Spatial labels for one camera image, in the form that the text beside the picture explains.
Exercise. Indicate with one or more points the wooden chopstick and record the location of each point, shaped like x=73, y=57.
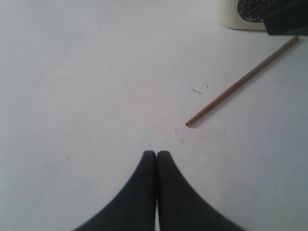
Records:
x=234, y=87

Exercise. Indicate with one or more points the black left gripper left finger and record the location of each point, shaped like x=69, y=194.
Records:
x=134, y=207

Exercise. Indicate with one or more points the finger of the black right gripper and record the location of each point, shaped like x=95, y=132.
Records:
x=291, y=19

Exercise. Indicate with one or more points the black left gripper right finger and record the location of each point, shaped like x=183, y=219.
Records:
x=180, y=207

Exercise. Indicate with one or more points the cream bin circle mark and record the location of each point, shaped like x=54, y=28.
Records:
x=232, y=14

